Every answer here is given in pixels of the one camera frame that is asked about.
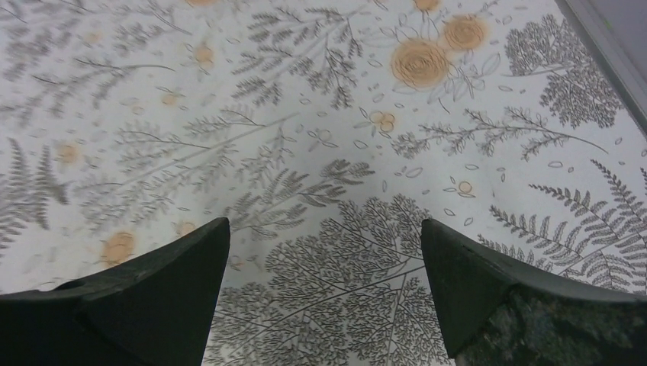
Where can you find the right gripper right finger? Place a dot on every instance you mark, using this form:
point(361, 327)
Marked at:
point(497, 310)

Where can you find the floral table mat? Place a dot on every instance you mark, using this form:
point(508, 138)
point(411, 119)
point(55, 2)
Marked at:
point(326, 132)

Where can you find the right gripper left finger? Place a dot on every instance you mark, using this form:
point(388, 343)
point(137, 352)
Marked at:
point(155, 309)

